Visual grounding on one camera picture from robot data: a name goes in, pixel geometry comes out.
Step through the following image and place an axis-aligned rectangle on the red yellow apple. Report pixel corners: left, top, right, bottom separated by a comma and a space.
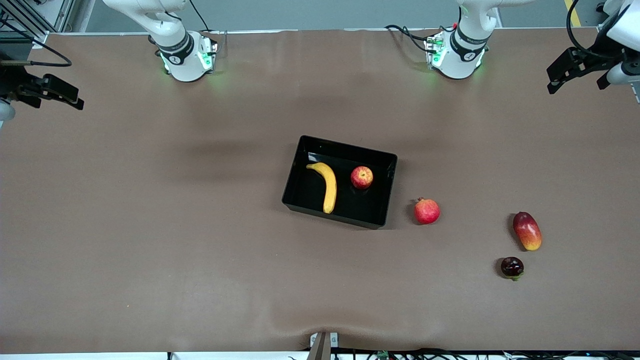
350, 165, 374, 190

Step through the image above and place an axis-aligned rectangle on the yellow banana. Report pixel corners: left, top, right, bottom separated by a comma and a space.
306, 162, 338, 215

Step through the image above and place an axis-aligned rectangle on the black plastic box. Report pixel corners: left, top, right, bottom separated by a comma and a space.
281, 135, 399, 230

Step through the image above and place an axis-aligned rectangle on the red yellow mango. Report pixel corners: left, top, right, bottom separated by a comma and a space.
512, 211, 543, 252

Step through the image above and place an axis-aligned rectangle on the red pomegranate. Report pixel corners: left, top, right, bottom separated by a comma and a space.
413, 197, 441, 225

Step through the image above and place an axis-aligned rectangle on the dark purple mangosteen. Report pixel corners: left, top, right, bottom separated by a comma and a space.
500, 256, 525, 282

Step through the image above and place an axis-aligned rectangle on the brown table mat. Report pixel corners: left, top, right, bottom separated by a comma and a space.
0, 27, 640, 355

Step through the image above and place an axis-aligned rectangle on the aluminium frame profile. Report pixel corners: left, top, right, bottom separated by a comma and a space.
0, 0, 77, 46

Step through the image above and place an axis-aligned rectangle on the black right base cable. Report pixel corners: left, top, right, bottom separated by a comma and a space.
189, 0, 214, 34

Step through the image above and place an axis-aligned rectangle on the black base cable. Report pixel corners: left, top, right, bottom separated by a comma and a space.
189, 0, 214, 34
384, 23, 442, 54

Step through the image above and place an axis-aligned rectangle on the black left base cable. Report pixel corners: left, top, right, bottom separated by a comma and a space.
384, 23, 442, 54

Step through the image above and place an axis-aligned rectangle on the metal table clamp bracket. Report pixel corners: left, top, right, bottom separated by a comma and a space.
308, 331, 339, 360

